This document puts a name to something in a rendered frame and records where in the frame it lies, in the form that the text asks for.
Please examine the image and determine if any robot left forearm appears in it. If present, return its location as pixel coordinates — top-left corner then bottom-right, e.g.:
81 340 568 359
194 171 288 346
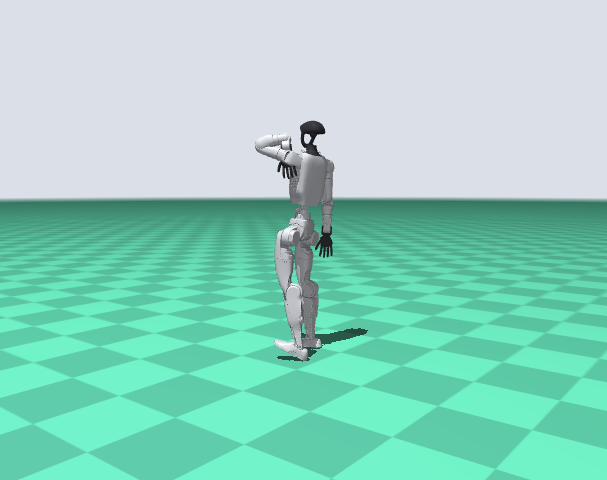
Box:
255 133 291 150

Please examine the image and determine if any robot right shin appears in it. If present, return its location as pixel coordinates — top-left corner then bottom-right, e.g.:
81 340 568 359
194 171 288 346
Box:
301 282 319 340

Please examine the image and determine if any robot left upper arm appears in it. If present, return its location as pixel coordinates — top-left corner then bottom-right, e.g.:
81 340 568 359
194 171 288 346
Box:
255 138 302 167

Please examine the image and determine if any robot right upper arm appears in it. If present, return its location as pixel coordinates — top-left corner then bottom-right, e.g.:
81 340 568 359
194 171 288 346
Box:
320 159 334 203

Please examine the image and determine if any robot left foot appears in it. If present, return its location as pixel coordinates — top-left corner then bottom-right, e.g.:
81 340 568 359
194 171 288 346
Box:
274 339 308 361

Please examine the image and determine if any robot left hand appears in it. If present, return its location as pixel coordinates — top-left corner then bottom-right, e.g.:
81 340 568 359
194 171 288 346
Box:
277 143 297 179

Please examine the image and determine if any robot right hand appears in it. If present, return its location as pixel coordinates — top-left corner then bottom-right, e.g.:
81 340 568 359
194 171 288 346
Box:
315 226 333 258

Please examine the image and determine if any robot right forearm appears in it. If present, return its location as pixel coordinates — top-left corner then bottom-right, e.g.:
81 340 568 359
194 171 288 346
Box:
321 199 333 233

